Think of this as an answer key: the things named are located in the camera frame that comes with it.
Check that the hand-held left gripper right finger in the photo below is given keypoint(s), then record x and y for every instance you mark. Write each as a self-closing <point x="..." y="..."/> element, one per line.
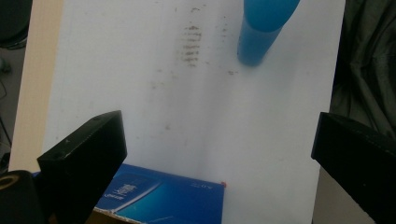
<point x="361" y="155"/>

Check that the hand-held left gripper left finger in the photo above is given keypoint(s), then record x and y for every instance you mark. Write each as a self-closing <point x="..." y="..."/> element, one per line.
<point x="84" y="161"/>

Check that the blue cardboard box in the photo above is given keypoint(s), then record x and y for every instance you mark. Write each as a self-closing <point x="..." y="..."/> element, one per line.
<point x="174" y="199"/>

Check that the dark curtain cloth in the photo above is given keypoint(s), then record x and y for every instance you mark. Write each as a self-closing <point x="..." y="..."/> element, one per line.
<point x="367" y="62"/>

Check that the white sheet table cover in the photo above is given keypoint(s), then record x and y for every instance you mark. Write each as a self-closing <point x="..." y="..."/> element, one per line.
<point x="199" y="99"/>

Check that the blue plastic tumbler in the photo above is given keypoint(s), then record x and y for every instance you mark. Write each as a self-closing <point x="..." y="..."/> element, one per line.
<point x="261" y="28"/>

